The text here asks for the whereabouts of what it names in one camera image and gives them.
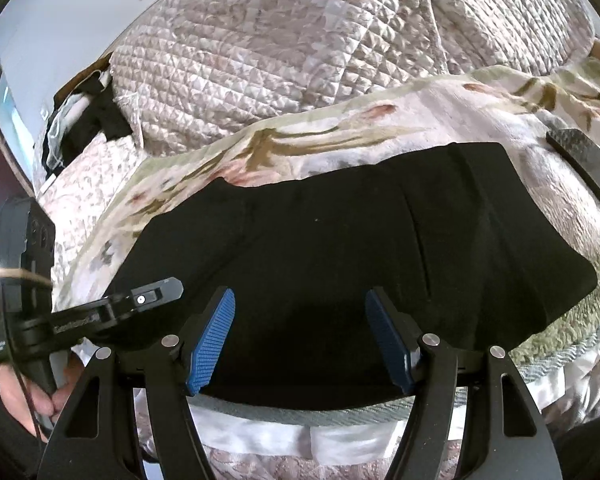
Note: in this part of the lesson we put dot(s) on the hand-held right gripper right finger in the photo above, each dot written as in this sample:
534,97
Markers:
390,340

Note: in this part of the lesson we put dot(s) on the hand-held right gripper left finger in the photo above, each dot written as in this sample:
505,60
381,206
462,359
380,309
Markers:
210,345

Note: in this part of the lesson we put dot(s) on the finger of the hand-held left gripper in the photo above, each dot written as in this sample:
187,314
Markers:
150,297

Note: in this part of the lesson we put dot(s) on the black pants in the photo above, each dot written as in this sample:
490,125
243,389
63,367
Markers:
330,240

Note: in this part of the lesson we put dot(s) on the person's left forearm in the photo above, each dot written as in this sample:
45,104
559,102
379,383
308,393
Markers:
2,445

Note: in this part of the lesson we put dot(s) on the person's left hand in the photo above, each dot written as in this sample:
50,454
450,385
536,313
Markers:
47,402

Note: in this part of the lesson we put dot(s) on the pink quilted bedspread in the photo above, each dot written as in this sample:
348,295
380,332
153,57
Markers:
80,180

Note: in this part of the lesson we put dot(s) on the grey white cloth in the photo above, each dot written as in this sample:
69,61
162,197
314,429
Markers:
55,132

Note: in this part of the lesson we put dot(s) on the window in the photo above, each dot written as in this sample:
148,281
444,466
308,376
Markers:
12,120

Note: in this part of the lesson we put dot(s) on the black garment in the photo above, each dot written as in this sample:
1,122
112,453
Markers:
105,120

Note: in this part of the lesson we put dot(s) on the floral fleece blanket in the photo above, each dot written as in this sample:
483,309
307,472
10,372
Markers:
330,135

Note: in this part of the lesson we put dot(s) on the person's dark clothing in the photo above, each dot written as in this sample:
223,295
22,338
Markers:
590,452

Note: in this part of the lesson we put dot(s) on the dark curved strip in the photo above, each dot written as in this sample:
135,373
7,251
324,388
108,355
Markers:
585,160

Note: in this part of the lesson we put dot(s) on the pale quilted comforter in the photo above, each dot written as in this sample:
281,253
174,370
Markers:
280,35

